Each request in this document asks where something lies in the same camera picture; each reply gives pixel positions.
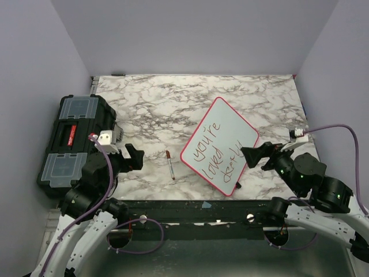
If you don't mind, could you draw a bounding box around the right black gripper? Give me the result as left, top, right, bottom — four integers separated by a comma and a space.
240, 140, 303, 195

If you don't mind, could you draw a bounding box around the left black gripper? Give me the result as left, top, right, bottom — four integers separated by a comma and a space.
94, 143, 144, 194

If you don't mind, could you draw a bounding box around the pink framed whiteboard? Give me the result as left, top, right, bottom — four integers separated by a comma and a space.
180, 97, 259, 196

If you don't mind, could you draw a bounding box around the white marker pen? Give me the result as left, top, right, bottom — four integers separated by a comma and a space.
167, 158, 175, 180

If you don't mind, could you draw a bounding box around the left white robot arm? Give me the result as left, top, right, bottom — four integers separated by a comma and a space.
30, 144, 144, 276

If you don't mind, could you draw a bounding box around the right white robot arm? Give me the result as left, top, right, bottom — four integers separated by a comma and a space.
241, 142, 368, 262

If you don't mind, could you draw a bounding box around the black plastic toolbox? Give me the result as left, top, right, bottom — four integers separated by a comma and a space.
36, 95, 123, 199

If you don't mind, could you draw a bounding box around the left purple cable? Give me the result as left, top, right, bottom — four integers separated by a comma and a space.
39, 135, 165, 277

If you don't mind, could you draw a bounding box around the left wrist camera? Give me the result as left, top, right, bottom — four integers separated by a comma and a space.
88, 130, 119, 154

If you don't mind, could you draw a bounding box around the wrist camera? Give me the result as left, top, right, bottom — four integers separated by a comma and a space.
281, 128, 309, 152
88, 130, 119, 154

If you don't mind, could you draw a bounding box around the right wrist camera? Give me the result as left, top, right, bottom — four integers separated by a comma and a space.
281, 128, 309, 152

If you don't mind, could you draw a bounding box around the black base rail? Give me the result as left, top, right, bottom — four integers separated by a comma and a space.
108, 200, 287, 246

